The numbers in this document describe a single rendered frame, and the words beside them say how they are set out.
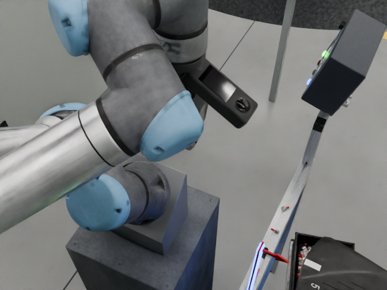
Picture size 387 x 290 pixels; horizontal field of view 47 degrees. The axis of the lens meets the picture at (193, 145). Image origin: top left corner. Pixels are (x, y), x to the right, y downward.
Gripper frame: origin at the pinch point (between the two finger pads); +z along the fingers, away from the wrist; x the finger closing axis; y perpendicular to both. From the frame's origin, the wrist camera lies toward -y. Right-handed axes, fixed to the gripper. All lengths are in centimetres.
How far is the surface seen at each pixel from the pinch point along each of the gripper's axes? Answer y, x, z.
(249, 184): 15, -93, 143
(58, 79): 129, -82, 106
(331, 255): -29.2, -6.0, 25.7
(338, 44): -12, -64, 18
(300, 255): -24, -20, 58
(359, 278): -35.2, -3.1, 24.2
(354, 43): -15, -67, 19
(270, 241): -15, -20, 58
